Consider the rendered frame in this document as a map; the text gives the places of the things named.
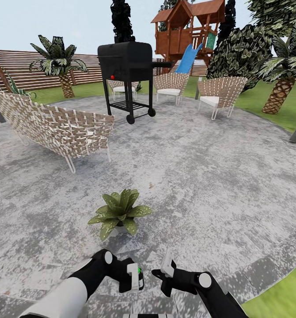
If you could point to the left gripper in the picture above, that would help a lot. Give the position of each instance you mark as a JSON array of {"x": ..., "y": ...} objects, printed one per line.
[{"x": 123, "y": 278}]

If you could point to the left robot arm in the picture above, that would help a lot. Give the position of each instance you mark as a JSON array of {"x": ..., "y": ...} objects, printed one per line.
[{"x": 70, "y": 297}]

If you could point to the pot plant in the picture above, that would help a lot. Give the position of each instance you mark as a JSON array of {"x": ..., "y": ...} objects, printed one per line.
[{"x": 119, "y": 213}]

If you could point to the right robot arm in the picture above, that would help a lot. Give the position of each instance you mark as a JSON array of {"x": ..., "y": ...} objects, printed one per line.
[{"x": 218, "y": 304}]

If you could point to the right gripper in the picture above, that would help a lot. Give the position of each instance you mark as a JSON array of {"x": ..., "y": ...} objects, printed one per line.
[{"x": 169, "y": 283}]

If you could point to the charcoal grill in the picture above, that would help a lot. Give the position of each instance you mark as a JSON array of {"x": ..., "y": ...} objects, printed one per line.
[{"x": 128, "y": 62}]

